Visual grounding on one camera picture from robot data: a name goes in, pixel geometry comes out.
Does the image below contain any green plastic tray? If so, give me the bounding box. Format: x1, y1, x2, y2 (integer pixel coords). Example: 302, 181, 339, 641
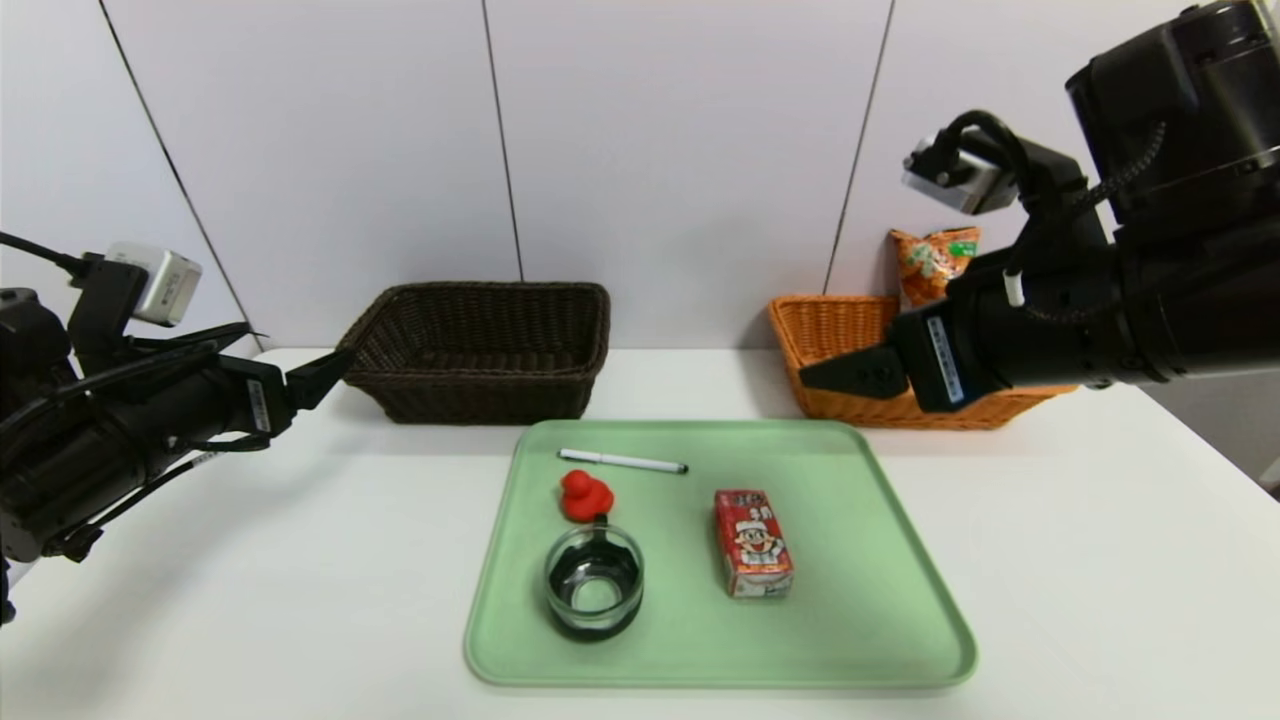
465, 420, 977, 688

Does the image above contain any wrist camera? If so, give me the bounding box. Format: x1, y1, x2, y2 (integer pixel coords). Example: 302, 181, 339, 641
902, 130, 1017, 217
105, 241, 203, 327

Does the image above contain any orange snack bag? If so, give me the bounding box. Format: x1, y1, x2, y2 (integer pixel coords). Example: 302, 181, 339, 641
889, 227, 982, 311

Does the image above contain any left camera cable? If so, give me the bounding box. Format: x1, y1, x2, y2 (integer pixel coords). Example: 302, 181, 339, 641
0, 230, 93, 279

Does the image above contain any red milk carton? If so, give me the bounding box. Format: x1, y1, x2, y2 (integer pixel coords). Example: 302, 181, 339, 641
713, 489, 795, 599

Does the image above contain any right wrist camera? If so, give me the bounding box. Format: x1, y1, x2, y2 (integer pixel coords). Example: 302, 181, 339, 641
902, 130, 1017, 217

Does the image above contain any red rubber duck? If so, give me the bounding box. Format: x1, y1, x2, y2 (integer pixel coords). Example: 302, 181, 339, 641
560, 469, 615, 523

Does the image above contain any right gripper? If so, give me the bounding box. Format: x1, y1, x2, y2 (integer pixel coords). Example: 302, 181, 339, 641
798, 248, 1127, 414

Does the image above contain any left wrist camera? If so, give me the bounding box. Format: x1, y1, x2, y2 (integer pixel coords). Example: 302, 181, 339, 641
105, 241, 203, 327

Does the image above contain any white pen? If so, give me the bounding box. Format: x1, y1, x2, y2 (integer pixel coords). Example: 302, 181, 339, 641
559, 449, 689, 475

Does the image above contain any orange wicker basket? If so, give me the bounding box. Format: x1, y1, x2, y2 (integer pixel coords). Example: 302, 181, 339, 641
767, 295, 1077, 431

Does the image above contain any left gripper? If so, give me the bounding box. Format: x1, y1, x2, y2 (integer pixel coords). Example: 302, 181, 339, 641
137, 347, 356, 471

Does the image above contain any dark brown wicker basket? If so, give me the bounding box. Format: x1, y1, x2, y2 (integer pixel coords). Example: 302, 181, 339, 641
335, 281, 612, 425

